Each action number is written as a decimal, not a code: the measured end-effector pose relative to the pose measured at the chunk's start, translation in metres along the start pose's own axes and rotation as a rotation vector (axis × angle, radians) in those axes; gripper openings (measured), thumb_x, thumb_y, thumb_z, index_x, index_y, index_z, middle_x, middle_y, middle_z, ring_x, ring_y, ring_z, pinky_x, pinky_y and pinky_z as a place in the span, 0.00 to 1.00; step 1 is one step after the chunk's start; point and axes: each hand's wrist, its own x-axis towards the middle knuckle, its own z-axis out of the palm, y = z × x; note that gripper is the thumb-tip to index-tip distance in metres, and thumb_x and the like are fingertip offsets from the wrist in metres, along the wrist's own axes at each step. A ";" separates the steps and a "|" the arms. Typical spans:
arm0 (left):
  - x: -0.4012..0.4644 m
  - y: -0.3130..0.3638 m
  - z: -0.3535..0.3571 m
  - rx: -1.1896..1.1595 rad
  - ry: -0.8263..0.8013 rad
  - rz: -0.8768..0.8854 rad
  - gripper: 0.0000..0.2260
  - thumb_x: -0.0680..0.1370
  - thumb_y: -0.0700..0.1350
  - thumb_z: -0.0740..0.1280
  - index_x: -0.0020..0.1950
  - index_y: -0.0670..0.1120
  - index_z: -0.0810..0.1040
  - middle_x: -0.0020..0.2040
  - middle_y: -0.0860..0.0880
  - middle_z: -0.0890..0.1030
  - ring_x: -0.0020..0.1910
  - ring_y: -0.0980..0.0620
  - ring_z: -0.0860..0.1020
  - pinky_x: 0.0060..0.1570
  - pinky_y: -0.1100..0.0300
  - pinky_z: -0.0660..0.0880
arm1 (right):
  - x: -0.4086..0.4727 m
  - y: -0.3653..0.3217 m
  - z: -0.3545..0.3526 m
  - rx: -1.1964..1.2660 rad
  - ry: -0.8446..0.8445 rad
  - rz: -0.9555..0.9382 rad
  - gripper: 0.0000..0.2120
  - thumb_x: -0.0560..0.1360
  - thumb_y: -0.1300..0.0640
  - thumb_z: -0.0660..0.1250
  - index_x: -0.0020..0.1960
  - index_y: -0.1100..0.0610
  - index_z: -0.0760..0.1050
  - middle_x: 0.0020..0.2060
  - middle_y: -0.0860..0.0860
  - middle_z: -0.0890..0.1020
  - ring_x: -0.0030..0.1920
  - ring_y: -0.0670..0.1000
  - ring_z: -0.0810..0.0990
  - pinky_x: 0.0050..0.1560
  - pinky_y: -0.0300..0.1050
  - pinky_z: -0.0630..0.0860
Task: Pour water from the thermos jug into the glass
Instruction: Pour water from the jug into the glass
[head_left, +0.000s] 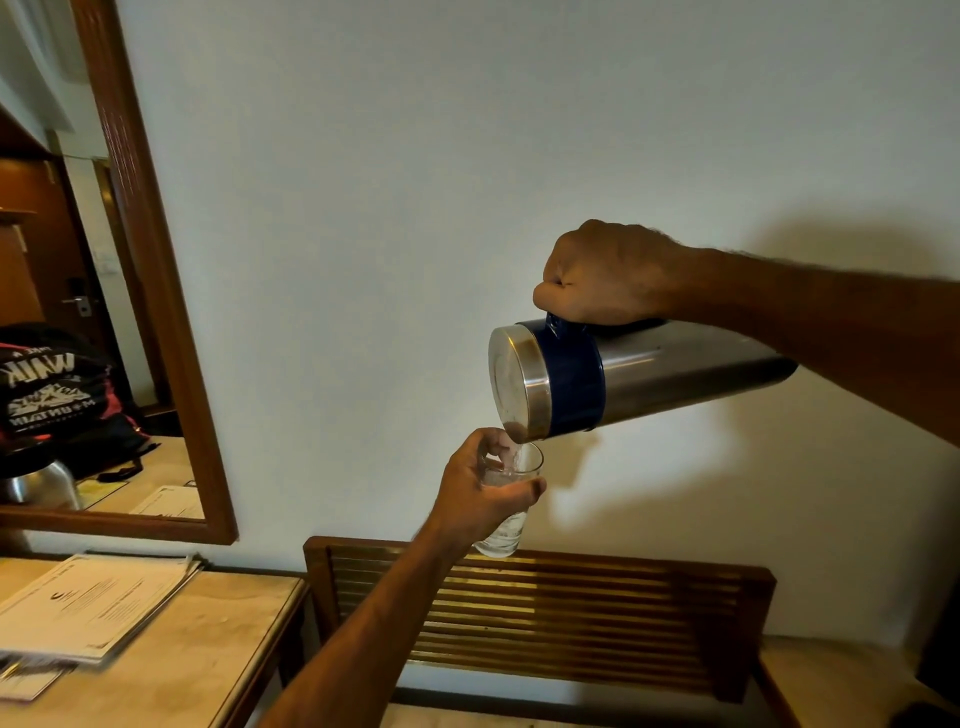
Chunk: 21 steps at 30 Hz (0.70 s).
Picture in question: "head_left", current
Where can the wooden slatted luggage rack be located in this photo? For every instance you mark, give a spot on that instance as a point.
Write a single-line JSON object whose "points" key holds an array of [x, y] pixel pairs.
{"points": [[570, 622]]}

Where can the small white printed card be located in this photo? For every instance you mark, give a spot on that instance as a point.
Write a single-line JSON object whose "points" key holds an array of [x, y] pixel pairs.
{"points": [[26, 681]]}

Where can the wooden desk with stone top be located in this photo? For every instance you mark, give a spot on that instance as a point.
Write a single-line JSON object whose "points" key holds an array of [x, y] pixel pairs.
{"points": [[187, 660]]}

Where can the person's left forearm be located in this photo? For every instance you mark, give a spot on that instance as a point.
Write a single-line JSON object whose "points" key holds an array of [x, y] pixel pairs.
{"points": [[367, 637]]}

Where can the steel jug with blue band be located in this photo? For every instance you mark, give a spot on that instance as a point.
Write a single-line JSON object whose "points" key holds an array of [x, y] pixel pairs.
{"points": [[660, 371]]}

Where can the wooden framed wall mirror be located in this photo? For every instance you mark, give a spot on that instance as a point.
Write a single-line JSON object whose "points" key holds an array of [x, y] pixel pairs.
{"points": [[161, 300]]}

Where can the stack of white printed papers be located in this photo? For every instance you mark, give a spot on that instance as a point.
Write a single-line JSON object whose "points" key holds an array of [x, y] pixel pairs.
{"points": [[90, 604]]}

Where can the person's left hand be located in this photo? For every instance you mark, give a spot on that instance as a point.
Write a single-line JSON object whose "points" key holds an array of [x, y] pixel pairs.
{"points": [[457, 502]]}

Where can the person's right forearm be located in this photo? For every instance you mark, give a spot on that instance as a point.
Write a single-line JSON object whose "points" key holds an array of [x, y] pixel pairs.
{"points": [[825, 322]]}

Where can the clear drinking glass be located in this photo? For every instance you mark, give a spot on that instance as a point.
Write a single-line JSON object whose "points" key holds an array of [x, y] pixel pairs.
{"points": [[510, 534]]}

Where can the person's left thumb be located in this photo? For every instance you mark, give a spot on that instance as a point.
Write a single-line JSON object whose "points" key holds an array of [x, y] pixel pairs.
{"points": [[519, 495]]}

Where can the person's right fingers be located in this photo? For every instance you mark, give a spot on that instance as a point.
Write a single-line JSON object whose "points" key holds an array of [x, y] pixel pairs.
{"points": [[559, 289]]}

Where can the person's right hand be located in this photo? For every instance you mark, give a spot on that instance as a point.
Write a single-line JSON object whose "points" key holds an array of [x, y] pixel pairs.
{"points": [[607, 270]]}

